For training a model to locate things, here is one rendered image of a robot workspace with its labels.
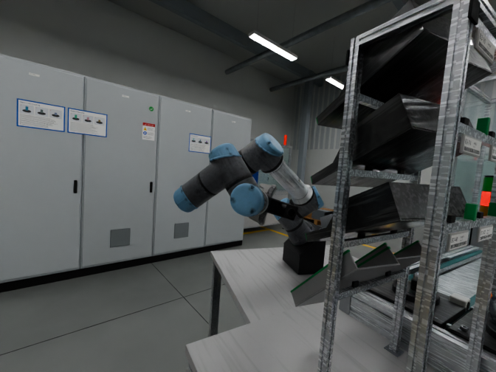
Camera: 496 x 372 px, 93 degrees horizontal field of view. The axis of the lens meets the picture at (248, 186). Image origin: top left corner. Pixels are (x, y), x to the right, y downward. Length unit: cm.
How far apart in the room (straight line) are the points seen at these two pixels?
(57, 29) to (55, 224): 588
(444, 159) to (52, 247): 326
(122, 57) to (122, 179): 555
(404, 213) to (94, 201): 305
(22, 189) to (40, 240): 55
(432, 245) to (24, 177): 313
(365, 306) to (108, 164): 288
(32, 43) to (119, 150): 522
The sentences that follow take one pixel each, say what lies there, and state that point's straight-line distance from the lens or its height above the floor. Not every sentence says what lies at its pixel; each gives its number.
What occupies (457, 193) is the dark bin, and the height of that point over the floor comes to 135.
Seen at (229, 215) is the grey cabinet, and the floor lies 57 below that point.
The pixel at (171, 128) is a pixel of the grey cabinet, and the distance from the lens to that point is 342.
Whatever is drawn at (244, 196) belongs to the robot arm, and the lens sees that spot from 53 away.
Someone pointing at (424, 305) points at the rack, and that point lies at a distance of 49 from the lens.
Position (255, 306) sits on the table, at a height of 86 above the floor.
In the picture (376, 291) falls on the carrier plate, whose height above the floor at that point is 97.
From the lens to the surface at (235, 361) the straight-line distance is 79.
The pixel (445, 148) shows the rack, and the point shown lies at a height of 143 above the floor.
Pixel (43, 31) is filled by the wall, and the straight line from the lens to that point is 819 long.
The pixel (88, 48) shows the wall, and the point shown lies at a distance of 821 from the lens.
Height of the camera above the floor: 137
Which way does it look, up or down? 4 degrees down
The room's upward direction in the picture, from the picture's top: 4 degrees clockwise
